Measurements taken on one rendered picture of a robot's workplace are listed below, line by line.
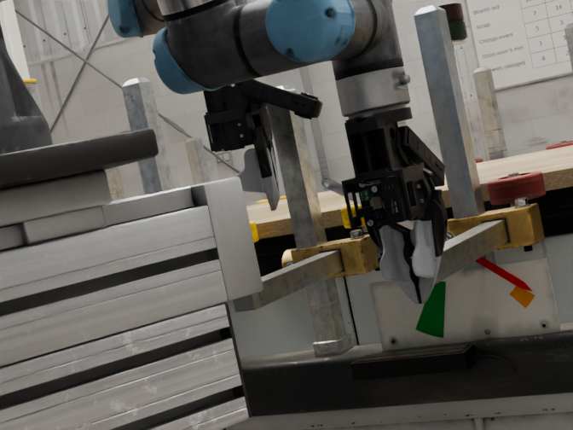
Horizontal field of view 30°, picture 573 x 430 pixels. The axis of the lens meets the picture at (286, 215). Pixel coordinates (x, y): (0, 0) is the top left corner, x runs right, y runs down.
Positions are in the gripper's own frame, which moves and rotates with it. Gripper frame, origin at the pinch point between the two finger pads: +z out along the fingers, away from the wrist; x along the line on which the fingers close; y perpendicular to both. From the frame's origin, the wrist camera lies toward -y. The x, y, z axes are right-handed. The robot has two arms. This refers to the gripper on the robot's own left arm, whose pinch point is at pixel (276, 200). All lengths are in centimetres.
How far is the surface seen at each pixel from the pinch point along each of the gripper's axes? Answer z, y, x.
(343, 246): 8.4, -7.7, -2.9
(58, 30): -174, 297, -874
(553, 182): 5.9, -39.5, -11.3
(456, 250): 9.0, -22.9, 24.8
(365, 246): 9.2, -10.8, -3.2
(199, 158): -10, 38, -139
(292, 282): 10.6, -1.3, 11.4
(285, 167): -4.3, -1.4, -6.2
